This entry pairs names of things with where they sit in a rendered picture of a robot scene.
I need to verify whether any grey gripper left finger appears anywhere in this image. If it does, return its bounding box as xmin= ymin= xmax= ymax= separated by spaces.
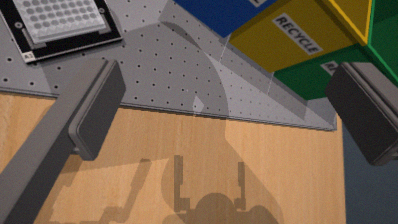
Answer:
xmin=0 ymin=59 xmax=126 ymax=224

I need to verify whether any blue bin with label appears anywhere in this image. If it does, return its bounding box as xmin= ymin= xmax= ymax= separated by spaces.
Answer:
xmin=173 ymin=0 xmax=277 ymax=38

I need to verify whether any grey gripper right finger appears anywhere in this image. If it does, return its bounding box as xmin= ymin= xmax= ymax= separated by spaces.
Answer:
xmin=324 ymin=62 xmax=398 ymax=166

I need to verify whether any yellow recycle bin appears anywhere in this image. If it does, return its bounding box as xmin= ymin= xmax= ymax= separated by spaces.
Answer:
xmin=229 ymin=0 xmax=372 ymax=73

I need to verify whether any grey flat base plate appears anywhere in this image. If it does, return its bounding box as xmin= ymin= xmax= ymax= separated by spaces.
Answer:
xmin=0 ymin=0 xmax=337 ymax=131

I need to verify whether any clear well plate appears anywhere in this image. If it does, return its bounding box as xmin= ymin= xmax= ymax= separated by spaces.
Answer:
xmin=13 ymin=0 xmax=106 ymax=45

